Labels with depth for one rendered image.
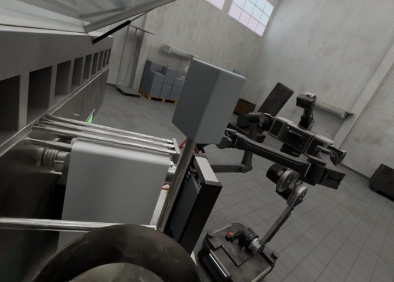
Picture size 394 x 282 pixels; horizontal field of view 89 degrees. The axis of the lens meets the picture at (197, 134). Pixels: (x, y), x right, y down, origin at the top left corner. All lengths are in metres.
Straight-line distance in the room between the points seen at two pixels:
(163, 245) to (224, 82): 0.20
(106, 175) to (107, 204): 0.10
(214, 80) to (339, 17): 9.94
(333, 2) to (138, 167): 10.27
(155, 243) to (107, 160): 0.33
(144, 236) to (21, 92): 0.38
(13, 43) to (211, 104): 0.35
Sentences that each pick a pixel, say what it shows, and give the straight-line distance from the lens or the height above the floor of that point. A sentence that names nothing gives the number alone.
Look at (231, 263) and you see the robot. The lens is 2.10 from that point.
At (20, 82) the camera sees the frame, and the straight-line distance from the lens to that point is 0.52.
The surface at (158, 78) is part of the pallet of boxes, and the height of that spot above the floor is 0.76.
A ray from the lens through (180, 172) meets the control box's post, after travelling 0.33.
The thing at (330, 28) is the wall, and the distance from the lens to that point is 10.10.
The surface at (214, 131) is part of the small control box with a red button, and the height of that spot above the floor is 1.63.
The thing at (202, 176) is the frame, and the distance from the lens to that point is 0.56.
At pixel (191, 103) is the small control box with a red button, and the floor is 1.66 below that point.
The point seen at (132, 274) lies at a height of 1.46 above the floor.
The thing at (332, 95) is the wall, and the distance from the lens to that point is 9.28.
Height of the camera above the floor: 1.71
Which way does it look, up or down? 19 degrees down
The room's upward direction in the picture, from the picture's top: 20 degrees clockwise
